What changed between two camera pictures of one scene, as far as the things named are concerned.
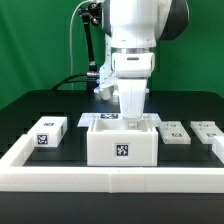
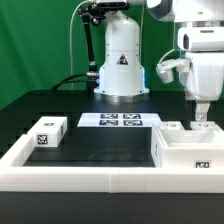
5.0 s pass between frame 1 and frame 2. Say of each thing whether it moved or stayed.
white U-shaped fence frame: stayed
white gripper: moved
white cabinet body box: moved
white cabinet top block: stayed
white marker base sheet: stayed
